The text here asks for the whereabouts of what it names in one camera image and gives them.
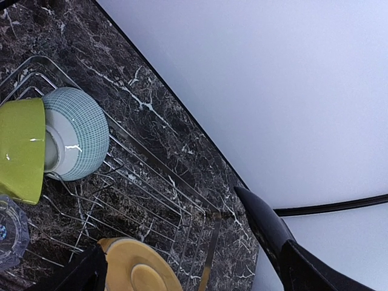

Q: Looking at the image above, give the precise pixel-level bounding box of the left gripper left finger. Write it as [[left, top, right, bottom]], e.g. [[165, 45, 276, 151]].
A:
[[33, 244, 108, 290]]

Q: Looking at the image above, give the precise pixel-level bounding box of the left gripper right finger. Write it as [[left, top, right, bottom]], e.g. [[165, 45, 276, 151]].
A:
[[234, 186, 371, 290]]

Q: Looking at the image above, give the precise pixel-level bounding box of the yellow polka dot plate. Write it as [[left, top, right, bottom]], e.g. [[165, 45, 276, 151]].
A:
[[98, 238, 182, 291]]

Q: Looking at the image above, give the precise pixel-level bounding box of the clear faceted glass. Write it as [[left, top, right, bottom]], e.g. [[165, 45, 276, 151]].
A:
[[1, 194, 30, 272]]

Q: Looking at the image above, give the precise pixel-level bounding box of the light teal checkered bowl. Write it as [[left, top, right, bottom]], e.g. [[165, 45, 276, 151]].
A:
[[42, 87, 110, 181]]

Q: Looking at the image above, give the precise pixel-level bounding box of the lime green bowl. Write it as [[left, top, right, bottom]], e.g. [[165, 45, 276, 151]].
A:
[[1, 98, 45, 205]]

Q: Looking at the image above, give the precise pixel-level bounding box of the right black frame post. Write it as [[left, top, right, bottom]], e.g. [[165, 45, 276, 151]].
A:
[[274, 194, 388, 217]]

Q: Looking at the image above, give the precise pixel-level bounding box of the metal wire dish rack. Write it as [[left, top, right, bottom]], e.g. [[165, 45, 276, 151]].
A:
[[1, 56, 220, 290]]

